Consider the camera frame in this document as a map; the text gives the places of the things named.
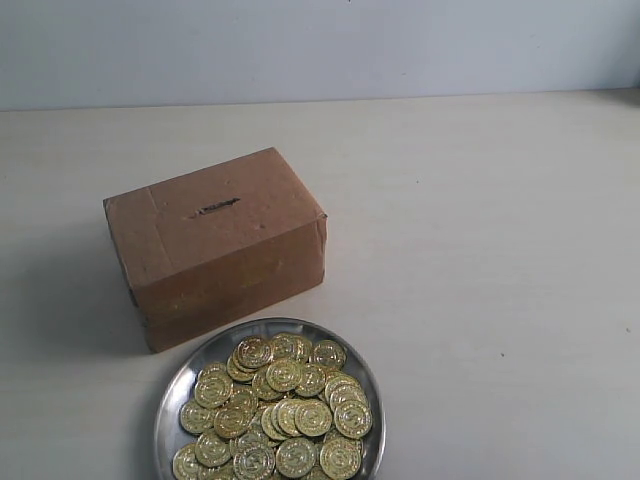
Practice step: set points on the brown cardboard slotted box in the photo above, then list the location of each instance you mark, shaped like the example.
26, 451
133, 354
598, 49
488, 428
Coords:
207, 248

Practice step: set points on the gold coin top middle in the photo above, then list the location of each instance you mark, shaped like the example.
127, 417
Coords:
291, 346

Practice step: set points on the gold coin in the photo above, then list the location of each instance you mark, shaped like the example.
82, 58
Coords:
194, 418
313, 418
284, 374
185, 465
296, 457
340, 459
214, 390
254, 352
291, 346
329, 354

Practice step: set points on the gold coin top right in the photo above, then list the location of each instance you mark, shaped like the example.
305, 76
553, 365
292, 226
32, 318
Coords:
329, 354

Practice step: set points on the gold coin top left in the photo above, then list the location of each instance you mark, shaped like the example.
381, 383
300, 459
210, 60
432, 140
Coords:
254, 352

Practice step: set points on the gold coin centre upper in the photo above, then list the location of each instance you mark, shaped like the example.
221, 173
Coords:
284, 374

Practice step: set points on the gold coin left upper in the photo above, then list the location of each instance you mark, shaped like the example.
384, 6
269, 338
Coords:
214, 390

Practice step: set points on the gold coin right edge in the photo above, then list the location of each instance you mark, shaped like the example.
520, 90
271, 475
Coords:
353, 419

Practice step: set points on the gold coin bottom right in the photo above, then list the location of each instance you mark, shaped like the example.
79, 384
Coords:
340, 459

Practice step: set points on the gold coin left middle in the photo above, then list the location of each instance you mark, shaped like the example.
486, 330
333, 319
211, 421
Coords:
194, 418

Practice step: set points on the gold coin bottom centre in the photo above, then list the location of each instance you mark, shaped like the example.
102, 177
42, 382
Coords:
296, 457

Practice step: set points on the round steel plate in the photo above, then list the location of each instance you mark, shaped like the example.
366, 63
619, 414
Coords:
169, 435

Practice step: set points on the gold coin bottom left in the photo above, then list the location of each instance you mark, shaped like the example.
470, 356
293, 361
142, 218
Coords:
185, 465

